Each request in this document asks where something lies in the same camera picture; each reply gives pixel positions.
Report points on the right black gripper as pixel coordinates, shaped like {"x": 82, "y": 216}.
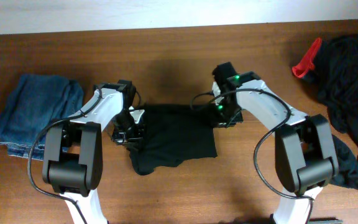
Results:
{"x": 221, "y": 123}

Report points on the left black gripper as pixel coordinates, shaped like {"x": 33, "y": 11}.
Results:
{"x": 126, "y": 137}

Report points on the black t-shirt with logo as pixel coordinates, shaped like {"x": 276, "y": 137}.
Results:
{"x": 177, "y": 133}

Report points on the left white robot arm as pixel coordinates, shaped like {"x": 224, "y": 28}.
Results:
{"x": 73, "y": 156}

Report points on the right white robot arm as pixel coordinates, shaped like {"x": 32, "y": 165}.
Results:
{"x": 305, "y": 156}

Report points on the folded blue denim jeans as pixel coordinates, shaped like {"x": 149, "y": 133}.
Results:
{"x": 36, "y": 101}

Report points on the black garment with red trim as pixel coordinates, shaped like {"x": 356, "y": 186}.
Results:
{"x": 332, "y": 66}

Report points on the crumpled dark green-black cloth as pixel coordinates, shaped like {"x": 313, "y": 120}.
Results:
{"x": 348, "y": 166}

